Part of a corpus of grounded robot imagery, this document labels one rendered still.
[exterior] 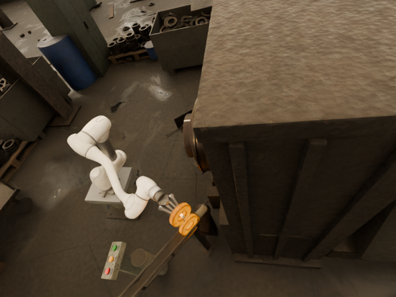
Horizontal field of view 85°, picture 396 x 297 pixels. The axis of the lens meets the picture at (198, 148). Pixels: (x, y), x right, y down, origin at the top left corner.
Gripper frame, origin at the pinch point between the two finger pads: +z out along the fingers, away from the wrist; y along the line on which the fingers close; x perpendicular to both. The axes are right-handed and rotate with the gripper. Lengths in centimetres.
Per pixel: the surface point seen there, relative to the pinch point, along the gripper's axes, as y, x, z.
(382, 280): -66, -98, 114
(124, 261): 50, -43, -32
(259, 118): -21, 82, 45
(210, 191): -24.7, -11.7, 0.5
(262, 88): -31, 82, 40
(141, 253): 37, -39, -24
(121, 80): -122, -75, -321
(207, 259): 7, -92, 2
